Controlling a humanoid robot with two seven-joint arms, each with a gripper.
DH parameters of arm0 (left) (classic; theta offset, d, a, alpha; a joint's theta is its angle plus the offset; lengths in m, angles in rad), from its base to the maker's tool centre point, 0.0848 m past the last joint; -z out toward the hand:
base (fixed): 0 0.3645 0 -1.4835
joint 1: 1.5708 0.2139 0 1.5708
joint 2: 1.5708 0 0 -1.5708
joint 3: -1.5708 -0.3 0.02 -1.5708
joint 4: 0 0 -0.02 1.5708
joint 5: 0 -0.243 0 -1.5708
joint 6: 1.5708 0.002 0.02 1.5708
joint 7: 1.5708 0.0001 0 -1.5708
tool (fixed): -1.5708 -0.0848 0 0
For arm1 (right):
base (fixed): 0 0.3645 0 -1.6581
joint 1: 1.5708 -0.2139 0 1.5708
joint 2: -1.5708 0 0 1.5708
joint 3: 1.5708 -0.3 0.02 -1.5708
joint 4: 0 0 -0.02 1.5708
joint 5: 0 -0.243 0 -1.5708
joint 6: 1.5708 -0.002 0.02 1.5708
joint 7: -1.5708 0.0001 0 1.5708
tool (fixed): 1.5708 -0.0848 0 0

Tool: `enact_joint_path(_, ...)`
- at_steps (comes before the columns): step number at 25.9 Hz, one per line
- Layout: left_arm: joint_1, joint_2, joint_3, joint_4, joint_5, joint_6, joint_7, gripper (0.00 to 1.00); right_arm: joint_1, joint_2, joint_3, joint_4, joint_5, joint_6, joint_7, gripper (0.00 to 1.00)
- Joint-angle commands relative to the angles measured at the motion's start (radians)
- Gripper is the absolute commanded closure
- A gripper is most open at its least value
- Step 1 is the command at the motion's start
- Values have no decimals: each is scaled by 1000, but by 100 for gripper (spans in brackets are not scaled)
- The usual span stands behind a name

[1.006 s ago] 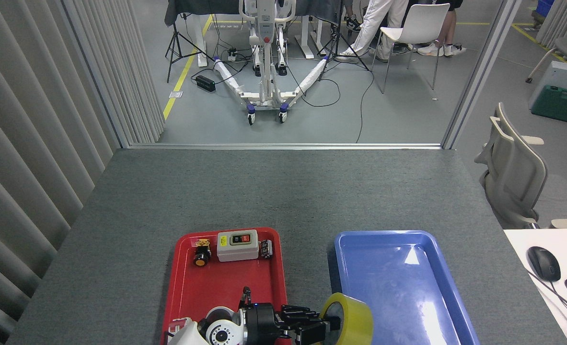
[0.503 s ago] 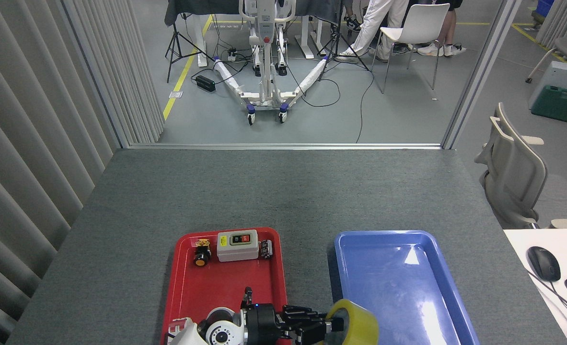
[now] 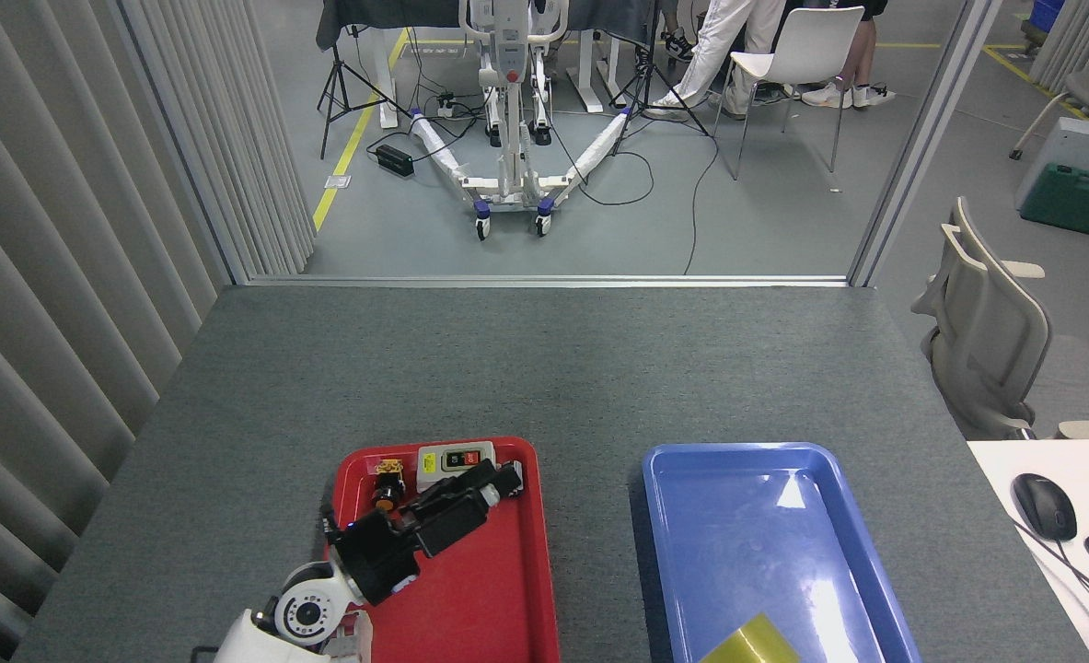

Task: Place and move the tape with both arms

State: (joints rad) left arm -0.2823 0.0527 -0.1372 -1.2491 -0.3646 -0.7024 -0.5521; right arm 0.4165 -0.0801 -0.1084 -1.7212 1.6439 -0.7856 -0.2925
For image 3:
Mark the white desk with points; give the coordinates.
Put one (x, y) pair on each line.
(995, 470)

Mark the white power strip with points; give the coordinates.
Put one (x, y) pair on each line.
(445, 106)

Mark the black tripod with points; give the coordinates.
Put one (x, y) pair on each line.
(652, 46)
(338, 57)

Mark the desk with black cloth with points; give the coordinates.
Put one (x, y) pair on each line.
(378, 14)

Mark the small black switch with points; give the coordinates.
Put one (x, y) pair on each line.
(513, 479)

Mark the silver post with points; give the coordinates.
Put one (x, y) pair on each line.
(921, 147)

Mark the silver floor plate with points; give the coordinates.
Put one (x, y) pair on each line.
(338, 182)

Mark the white plastic block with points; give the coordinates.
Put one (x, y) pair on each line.
(355, 637)

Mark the black computer mouse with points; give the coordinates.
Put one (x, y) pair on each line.
(1044, 506)

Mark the beige office chair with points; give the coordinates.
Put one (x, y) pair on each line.
(986, 341)

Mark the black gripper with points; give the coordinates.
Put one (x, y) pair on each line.
(374, 557)

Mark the red plastic tray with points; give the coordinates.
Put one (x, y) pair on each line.
(498, 589)

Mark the green case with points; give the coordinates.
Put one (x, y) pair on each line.
(1073, 198)

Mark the grey vertical blinds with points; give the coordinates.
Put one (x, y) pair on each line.
(47, 276)

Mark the grey switch box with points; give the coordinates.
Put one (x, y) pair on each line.
(438, 458)

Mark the person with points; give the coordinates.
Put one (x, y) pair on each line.
(719, 37)
(828, 95)

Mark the yellow tape roll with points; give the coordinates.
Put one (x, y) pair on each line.
(751, 645)

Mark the white stand on wheels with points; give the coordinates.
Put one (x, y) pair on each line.
(512, 175)

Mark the black power adapter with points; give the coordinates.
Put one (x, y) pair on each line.
(395, 160)

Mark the orange push button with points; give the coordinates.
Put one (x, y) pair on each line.
(386, 497)

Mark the white chair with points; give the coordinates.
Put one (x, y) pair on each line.
(816, 37)

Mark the silver table rail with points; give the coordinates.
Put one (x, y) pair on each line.
(544, 281)

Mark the blue plastic tray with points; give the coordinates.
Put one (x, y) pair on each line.
(719, 516)

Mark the blue bin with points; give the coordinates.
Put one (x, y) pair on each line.
(1046, 18)

